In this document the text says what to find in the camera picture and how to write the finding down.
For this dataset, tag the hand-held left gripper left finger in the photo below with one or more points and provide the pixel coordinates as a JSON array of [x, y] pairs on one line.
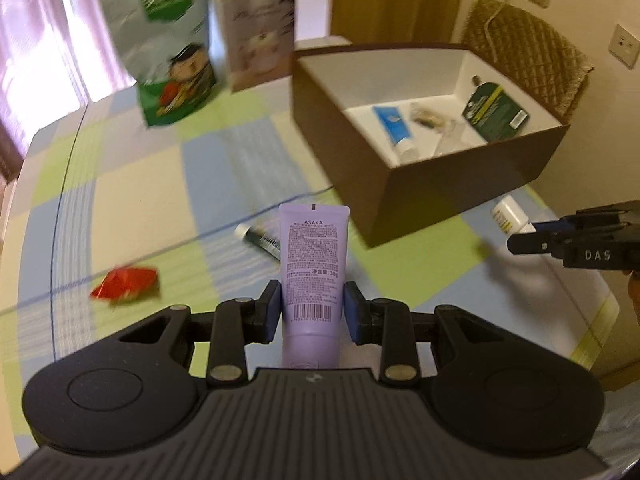
[[271, 310]]

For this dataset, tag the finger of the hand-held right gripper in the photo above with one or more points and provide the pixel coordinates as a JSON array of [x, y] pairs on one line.
[[535, 244], [557, 225]]

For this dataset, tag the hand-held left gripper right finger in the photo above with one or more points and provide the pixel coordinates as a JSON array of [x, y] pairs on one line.
[[351, 310]]

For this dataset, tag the small white bottle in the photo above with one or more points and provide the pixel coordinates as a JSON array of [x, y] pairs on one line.
[[510, 212]]

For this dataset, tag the purple cream tube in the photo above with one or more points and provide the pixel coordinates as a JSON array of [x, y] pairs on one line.
[[312, 260]]

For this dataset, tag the brown storage box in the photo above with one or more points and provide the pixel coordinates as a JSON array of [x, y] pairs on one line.
[[425, 195]]

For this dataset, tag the green lip salve card package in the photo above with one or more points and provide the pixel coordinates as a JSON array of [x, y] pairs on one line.
[[492, 112]]

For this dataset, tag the clear bag of floss picks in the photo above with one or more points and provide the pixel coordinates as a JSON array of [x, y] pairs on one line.
[[452, 137]]

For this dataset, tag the brown fabric scrunchie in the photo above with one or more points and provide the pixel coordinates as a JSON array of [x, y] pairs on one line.
[[429, 117]]

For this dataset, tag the checked cloth covered desktop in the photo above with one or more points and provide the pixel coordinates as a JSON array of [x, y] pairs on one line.
[[150, 200]]

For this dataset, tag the person's right hand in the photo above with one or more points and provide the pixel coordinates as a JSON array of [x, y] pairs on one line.
[[634, 292]]

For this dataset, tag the green lip balm tube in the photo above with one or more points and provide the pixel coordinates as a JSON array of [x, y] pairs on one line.
[[260, 241]]

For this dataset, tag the red foil wrapper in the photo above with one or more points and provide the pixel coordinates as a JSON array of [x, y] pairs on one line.
[[127, 285]]

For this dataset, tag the quilted cushion chair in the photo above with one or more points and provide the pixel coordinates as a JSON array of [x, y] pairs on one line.
[[530, 45]]

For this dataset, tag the blue cream tube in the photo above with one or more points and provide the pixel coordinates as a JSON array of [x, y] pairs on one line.
[[395, 125]]

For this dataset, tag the green cartoon snack bag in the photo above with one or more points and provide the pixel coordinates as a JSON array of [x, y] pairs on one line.
[[160, 60]]

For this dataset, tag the wooden door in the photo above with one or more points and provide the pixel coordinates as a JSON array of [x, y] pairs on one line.
[[400, 0]]

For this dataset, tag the white product carton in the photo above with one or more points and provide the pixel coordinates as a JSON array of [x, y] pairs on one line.
[[255, 35]]

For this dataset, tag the pink curtain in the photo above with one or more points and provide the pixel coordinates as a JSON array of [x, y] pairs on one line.
[[45, 35]]

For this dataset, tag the single wall socket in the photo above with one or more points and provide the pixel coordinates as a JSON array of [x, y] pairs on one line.
[[625, 45]]

